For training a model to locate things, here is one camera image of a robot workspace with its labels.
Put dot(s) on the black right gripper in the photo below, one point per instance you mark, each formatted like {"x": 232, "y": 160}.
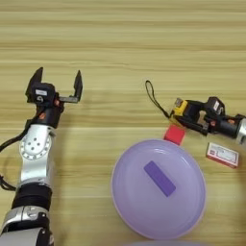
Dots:
{"x": 224, "y": 125}

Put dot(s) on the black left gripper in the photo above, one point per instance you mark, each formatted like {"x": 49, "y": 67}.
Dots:
{"x": 49, "y": 117}

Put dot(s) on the yellow black tape measure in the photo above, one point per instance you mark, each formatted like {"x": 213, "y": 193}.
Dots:
{"x": 181, "y": 107}

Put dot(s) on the red block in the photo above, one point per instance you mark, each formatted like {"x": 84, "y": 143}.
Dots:
{"x": 174, "y": 134}

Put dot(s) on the red white card box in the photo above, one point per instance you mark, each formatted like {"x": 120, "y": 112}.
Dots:
{"x": 222, "y": 155}

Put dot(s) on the purple round plate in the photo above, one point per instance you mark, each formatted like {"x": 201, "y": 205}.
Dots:
{"x": 144, "y": 211}

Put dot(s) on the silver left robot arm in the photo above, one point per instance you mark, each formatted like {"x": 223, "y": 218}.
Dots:
{"x": 33, "y": 160}

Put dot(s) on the left gripper white-labelled black box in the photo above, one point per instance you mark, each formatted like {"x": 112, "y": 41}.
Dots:
{"x": 44, "y": 92}

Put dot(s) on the gripper white-labelled black box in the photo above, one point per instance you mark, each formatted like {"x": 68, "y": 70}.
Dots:
{"x": 44, "y": 92}
{"x": 215, "y": 105}

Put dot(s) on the right gripper white-labelled black box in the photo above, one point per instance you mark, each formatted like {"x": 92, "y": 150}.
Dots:
{"x": 215, "y": 105}

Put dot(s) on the purple rectangular block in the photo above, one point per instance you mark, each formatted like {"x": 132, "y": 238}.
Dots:
{"x": 159, "y": 178}

